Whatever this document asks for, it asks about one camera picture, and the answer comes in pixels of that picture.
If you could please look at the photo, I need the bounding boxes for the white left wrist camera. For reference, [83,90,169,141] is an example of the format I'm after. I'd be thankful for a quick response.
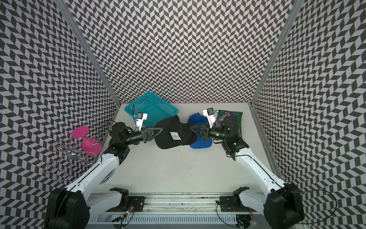
[135,112,148,131]

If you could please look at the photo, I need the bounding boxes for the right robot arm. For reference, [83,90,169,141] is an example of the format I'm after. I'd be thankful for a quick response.
[190,116,305,229]

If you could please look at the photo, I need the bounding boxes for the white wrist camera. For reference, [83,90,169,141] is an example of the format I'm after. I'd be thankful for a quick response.
[203,108,218,128]
[135,112,148,131]

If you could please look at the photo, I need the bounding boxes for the blue baseball cap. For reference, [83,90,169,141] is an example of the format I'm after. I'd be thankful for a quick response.
[187,113,213,149]

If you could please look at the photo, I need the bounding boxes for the green crisp bag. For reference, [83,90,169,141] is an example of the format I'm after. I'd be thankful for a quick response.
[218,110,243,136]

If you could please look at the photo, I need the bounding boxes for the black cap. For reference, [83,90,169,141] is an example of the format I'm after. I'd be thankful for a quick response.
[154,115,197,149]

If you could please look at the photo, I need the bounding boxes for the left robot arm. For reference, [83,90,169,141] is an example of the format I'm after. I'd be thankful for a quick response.
[44,122,163,229]

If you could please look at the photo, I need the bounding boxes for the teal plastic basket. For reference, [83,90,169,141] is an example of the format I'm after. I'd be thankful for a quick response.
[124,92,179,127]

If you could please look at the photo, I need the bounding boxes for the pink plastic wine glass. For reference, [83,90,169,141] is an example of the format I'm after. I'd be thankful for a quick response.
[71,126,103,156]

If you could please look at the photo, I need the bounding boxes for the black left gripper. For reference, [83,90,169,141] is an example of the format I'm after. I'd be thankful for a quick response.
[123,126,163,146]

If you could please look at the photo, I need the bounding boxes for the purple snack bag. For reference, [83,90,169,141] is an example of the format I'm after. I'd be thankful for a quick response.
[215,112,233,127]

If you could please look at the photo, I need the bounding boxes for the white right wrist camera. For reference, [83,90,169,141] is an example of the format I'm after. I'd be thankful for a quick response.
[203,108,218,128]

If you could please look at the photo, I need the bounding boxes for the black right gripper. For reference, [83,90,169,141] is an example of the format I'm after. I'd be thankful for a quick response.
[190,122,228,142]

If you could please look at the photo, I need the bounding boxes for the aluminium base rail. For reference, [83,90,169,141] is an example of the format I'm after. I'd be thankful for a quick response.
[57,193,304,229]

